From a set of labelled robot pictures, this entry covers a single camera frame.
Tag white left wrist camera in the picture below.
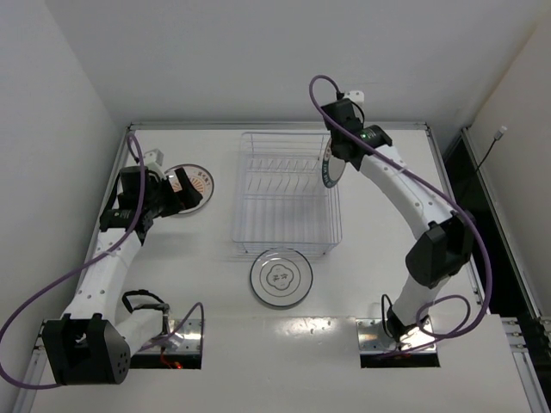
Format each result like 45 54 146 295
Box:
143 149 164 166

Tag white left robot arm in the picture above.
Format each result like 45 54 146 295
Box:
42 163 202 385

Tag black rimmed clover plate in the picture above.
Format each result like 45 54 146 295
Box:
249 249 314 310

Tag clear wire dish rack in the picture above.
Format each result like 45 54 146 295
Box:
232 131 343 257

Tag orange sunburst plate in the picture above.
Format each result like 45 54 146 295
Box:
164 163 214 215

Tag black wall cable with plug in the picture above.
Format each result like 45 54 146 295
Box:
475 125 508 171

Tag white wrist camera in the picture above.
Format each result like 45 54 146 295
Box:
344 90 365 105
143 149 164 166

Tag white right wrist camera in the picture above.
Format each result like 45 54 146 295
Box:
344 90 365 105

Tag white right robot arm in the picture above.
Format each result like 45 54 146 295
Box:
322 98 474 341

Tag green rimmed white plate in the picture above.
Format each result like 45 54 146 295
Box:
321 139 346 188

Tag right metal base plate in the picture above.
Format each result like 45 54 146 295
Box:
356 318 436 355

